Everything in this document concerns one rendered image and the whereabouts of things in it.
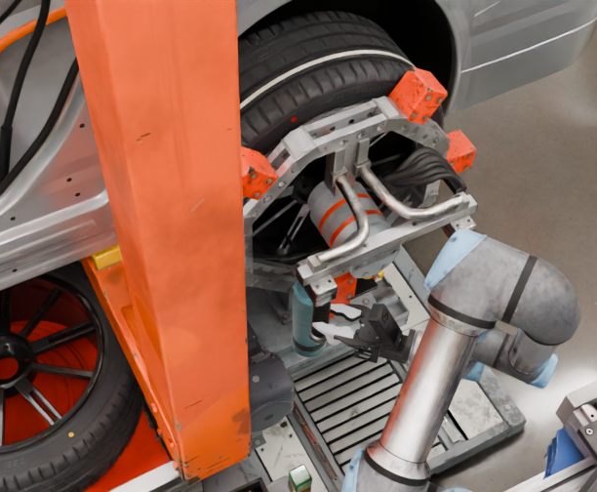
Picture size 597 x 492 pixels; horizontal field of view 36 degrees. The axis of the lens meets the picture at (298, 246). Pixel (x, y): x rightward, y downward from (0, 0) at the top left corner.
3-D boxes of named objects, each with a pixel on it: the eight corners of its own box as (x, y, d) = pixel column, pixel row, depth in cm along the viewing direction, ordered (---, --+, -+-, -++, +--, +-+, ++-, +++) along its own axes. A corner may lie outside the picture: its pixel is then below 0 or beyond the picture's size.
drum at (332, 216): (353, 200, 221) (358, 162, 209) (400, 266, 210) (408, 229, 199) (301, 222, 217) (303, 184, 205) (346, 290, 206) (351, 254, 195)
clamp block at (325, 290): (316, 266, 195) (317, 252, 191) (337, 299, 191) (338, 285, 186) (295, 275, 194) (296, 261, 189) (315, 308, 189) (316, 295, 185)
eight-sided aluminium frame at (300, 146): (414, 221, 243) (447, 69, 199) (427, 239, 240) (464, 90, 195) (227, 301, 227) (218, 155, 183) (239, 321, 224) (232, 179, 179)
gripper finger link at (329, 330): (309, 346, 198) (352, 352, 197) (310, 332, 193) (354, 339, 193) (311, 333, 200) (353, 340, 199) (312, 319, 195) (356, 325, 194)
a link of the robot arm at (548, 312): (611, 275, 141) (559, 351, 186) (541, 247, 143) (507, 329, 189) (582, 342, 137) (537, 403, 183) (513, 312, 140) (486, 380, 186)
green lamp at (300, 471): (303, 469, 198) (304, 462, 195) (312, 485, 196) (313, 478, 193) (287, 477, 197) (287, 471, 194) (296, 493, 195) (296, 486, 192)
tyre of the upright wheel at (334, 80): (328, 205, 266) (439, 15, 225) (370, 266, 254) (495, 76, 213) (120, 225, 226) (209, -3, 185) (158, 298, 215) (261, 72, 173)
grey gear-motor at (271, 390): (232, 324, 281) (228, 260, 252) (298, 439, 260) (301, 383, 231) (178, 348, 275) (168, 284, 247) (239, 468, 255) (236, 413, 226)
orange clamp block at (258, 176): (262, 152, 191) (234, 142, 184) (280, 179, 187) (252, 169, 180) (242, 176, 194) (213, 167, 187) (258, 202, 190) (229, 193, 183)
